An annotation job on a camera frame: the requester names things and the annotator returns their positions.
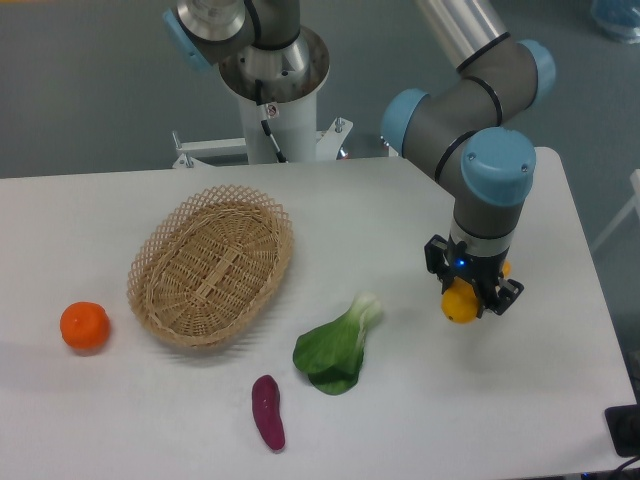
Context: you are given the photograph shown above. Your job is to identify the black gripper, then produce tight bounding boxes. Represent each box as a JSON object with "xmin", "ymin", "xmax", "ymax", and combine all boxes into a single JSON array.
[{"xmin": 424, "ymin": 235, "xmax": 524, "ymax": 318}]

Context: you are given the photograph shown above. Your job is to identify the yellow mango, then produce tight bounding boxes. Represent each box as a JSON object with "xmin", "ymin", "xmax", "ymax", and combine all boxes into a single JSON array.
[{"xmin": 441, "ymin": 259, "xmax": 479, "ymax": 324}]

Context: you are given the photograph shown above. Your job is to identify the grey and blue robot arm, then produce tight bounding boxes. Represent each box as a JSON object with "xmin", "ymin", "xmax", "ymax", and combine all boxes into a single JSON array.
[{"xmin": 163, "ymin": 1, "xmax": 556, "ymax": 323}]

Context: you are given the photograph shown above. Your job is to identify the green bok choy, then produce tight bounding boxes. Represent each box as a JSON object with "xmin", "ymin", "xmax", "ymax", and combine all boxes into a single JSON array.
[{"xmin": 292, "ymin": 292, "xmax": 383, "ymax": 396}]

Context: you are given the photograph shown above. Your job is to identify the black device at table edge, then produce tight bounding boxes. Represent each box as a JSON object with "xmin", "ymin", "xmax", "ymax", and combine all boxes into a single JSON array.
[{"xmin": 604, "ymin": 404, "xmax": 639, "ymax": 457}]

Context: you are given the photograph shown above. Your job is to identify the purple sweet potato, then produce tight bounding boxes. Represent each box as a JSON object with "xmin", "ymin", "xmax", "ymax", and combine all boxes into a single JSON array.
[{"xmin": 251, "ymin": 375, "xmax": 286, "ymax": 452}]

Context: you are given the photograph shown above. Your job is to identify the woven wicker basket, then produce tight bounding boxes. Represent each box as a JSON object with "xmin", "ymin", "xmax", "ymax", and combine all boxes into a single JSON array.
[{"xmin": 127, "ymin": 185, "xmax": 294, "ymax": 348}]

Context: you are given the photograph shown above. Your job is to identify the orange tangerine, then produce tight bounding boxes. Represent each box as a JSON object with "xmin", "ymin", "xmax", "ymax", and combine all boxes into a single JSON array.
[{"xmin": 59, "ymin": 301, "xmax": 111, "ymax": 350}]

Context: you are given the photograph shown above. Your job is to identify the white frame at right edge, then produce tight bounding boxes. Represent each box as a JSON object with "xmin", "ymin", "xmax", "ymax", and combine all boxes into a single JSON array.
[{"xmin": 590, "ymin": 169, "xmax": 640, "ymax": 254}]

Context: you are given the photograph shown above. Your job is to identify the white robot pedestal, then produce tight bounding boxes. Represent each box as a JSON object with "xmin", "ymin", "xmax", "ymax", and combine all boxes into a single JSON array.
[{"xmin": 171, "ymin": 25, "xmax": 355, "ymax": 169}]

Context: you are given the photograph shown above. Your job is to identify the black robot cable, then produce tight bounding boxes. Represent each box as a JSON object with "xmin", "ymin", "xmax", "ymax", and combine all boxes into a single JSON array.
[{"xmin": 253, "ymin": 78, "xmax": 290, "ymax": 164}]

